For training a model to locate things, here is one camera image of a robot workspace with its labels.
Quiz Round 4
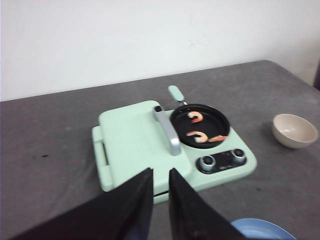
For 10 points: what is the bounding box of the mint green breakfast maker base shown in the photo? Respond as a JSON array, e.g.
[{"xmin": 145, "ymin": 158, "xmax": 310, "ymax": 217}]
[{"xmin": 91, "ymin": 104, "xmax": 258, "ymax": 205}]

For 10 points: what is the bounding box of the blue round plate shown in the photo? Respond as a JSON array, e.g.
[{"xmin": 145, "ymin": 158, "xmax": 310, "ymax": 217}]
[{"xmin": 231, "ymin": 218, "xmax": 296, "ymax": 240}]

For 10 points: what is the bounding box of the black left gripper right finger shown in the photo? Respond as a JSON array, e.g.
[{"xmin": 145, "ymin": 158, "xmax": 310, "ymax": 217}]
[{"xmin": 168, "ymin": 168, "xmax": 246, "ymax": 240}]

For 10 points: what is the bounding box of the right silver control knob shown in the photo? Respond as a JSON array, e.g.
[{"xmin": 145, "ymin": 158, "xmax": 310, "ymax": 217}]
[{"xmin": 231, "ymin": 148, "xmax": 246, "ymax": 163}]

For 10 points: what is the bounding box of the silver control knob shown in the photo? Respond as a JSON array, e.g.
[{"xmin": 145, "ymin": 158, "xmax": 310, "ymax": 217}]
[
  {"xmin": 200, "ymin": 155, "xmax": 216, "ymax": 168},
  {"xmin": 231, "ymin": 148, "xmax": 246, "ymax": 163}
]

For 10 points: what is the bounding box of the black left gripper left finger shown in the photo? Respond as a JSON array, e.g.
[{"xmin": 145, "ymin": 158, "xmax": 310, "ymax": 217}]
[{"xmin": 14, "ymin": 168, "xmax": 154, "ymax": 240}]

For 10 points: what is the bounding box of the left silver control knob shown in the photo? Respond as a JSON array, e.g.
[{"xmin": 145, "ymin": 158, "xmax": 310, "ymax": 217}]
[{"xmin": 200, "ymin": 155, "xmax": 216, "ymax": 168}]

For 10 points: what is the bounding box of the mint green sandwich maker lid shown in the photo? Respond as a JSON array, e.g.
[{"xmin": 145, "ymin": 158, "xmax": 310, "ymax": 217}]
[{"xmin": 92, "ymin": 100, "xmax": 194, "ymax": 194}]

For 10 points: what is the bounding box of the beige ribbed bowl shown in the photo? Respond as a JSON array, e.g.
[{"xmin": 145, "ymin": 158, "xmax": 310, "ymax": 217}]
[{"xmin": 271, "ymin": 113, "xmax": 320, "ymax": 149}]

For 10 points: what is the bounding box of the black frying pan green handle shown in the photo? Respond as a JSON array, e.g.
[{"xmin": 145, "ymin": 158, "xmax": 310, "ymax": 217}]
[{"xmin": 168, "ymin": 85, "xmax": 230, "ymax": 149}]

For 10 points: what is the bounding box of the pink cooked shrimp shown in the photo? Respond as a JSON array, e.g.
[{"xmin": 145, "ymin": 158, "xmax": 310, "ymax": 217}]
[
  {"xmin": 186, "ymin": 131, "xmax": 209, "ymax": 144},
  {"xmin": 187, "ymin": 111, "xmax": 204, "ymax": 124},
  {"xmin": 208, "ymin": 135, "xmax": 228, "ymax": 143}
]

